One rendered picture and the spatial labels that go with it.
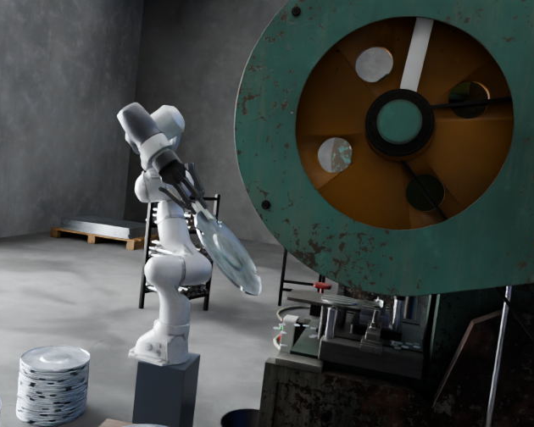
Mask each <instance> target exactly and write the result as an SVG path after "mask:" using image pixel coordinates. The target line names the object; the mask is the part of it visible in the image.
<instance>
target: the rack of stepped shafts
mask: <svg viewBox="0 0 534 427"><path fill-rule="evenodd" d="M203 200H209V201H214V216H215V217H216V219H217V221H216V222H218V214H219V206H220V194H215V197H203ZM153 205H154V202H151V203H148V210H147V218H146V221H147V226H146V235H145V244H144V253H143V262H142V278H141V284H140V287H141V288H140V296H139V305H138V308H140V309H142V308H144V299H145V293H149V292H156V293H158V292H157V290H156V289H155V287H154V286H153V285H152V284H151V283H150V284H148V283H146V282H148V281H147V278H146V275H145V265H146V263H147V261H148V260H149V259H150V258H153V257H158V256H163V255H173V254H172V252H169V251H168V250H166V249H164V247H163V246H162V245H161V243H160V241H158V240H155V241H152V243H153V244H157V246H156V247H150V239H151V229H152V228H158V221H157V214H156V213H153V211H158V209H157V208H154V207H153ZM183 211H184V215H185V219H186V223H187V228H188V229H189V234H197V230H199V231H200V233H201V234H202V231H201V230H200V229H197V228H196V225H195V215H194V214H193V212H192V211H191V209H189V208H183ZM153 217H156V219H153ZM192 244H193V245H194V247H195V248H196V249H197V250H198V251H199V252H200V253H201V254H202V255H204V257H206V256H207V257H206V258H207V259H208V260H209V262H210V263H211V264H212V269H213V260H212V258H211V257H210V256H209V254H208V253H207V252H205V251H206V249H205V247H204V246H200V245H199V244H197V243H192ZM149 249H151V250H154V251H155V252H152V251H150V252H149ZM149 256H150V257H149ZM211 277H212V276H211ZM211 277H210V279H209V281H208V282H206V285H205V284H200V285H192V286H179V293H181V294H182V295H184V296H186V297H187V298H188V299H189V300H192V299H196V298H200V297H204V302H203V310H204V311H208V309H209V293H210V286H211ZM204 288H205V289H204ZM198 293H199V294H198Z"/></svg>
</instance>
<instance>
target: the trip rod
mask: <svg viewBox="0 0 534 427"><path fill-rule="evenodd" d="M511 292H512V286H506V292H505V296H506V298H507V299H508V301H509V302H510V298H511ZM508 313H509V307H508V306H507V305H506V303H505V302H504V303H503V313H502V319H501V325H500V331H499V336H498V346H497V352H496V357H495V363H494V369H493V374H492V384H491V390H490V396H489V402H488V407H487V417H486V423H485V427H491V422H492V412H493V407H494V401H495V396H496V390H497V384H498V374H499V369H500V363H501V357H502V351H503V342H504V336H505V331H506V324H507V319H508Z"/></svg>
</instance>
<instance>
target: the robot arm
mask: <svg viewBox="0 0 534 427"><path fill-rule="evenodd" d="M117 117H118V119H119V121H120V123H121V125H122V127H123V129H124V130H125V132H126V133H125V140H126V141H128V142H129V144H130V145H131V147H132V149H133V151H134V153H136V154H141V161H142V167H143V168H144V170H146V171H147V172H146V173H145V174H144V171H142V174H141V175H140V176H139V177H138V179H137V180H136V185H135V193H136V195H137V197H138V199H139V200H140V201H141V202H149V203H151V202H160V203H159V204H158V212H157V221H158V229H159V239H160V243H161V245H162V246H163V247H164V249H166V250H168V251H169V252H172V254H173V255H163V256H158V257H153V258H150V259H149V260H148V261H147V263H146V265H145V275H146V278H147V281H148V282H149V283H151V284H152V285H153V286H154V287H155V289H156V290H157V292H158V294H159V300H160V311H159V319H157V320H155V321H154V325H153V329H152V330H150V331H149V332H148V333H146V334H144V335H142V336H141V337H140V338H139V340H138V341H137V343H136V346H135V347H134V348H132V349H131V350H130V352H129V357H130V358H135V359H139V360H142V361H145V362H148V363H153V364H157V365H159V366H166V365H173V364H181V363H186V362H187V361H188V360H189V358H190V356H189V352H188V336H189V330H190V321H189V320H190V309H191V304H190V301H189V299H188V298H187V297H186V296H184V295H182V294H181V293H179V286H192V285H200V284H202V283H206V282H208V281H209V279H210V277H211V276H212V271H213V270H212V264H211V263H210V262H209V260H208V259H207V258H206V257H204V255H202V254H201V253H200V252H199V251H198V250H197V249H196V248H195V247H194V245H193V244H192V241H191V239H190V236H189V231H188V228H187V223H186V219H185V215H184V211H183V208H190V209H191V211H192V212H193V214H194V215H196V213H197V212H198V211H201V210H202V212H203V213H204V215H205V216H206V217H207V219H208V220H209V221H211V220H214V218H213V216H212V215H211V214H210V212H209V211H208V210H207V208H208V207H209V206H208V204H207V203H206V202H205V201H204V200H203V195H204V194H205V190H204V188H203V185H202V183H201V181H200V179H199V177H198V175H197V172H196V170H195V163H188V164H185V163H183V162H182V161H180V159H179V158H178V157H177V155H176V154H175V150H176V148H177V147H178V145H179V143H180V139H181V133H182V132H184V128H185V120H184V119H183V117H182V115H181V114H180V112H179V111H178V110H177V109H176V108H175V107H173V106H167V105H163V106H162V107H161V108H160V109H158V110H157V111H156V112H154V113H153V114H151V115H150V114H149V113H148V112H147V111H146V110H145V108H144V107H143V106H141V105H140V104H139V103H131V104H129V105H127V106H126V107H124V108H122V109H121V110H120V112H119V114H118V116H117ZM186 169H187V170H189V173H190V174H189V173H188V172H187V171H186ZM194 184H195V186H196V188H197V190H196V188H195V187H194ZM191 194H192V195H193V196H194V197H195V198H196V199H195V200H197V201H196V202H195V203H193V202H192V200H191V199H190V197H189V196H191ZM182 199H183V200H184V202H183V201H182Z"/></svg>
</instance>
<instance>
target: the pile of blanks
mask: <svg viewBox="0 0 534 427"><path fill-rule="evenodd" d="M19 366H20V368H19V389H18V401H17V405H16V414H17V417H18V418H19V419H20V420H21V421H23V422H25V423H27V424H33V425H40V426H53V425H60V424H67V423H69V422H72V421H74V420H76V419H78V417H80V416H82V414H83V413H84V412H85V411H86V397H87V387H88V376H89V368H90V360H89V361H88V362H87V363H86V364H84V365H82V366H80V367H78V368H75V369H67V370H59V371H57V370H55V371H46V370H38V369H32V368H29V367H27V366H25V365H24V364H22V362H21V361H20V365H19Z"/></svg>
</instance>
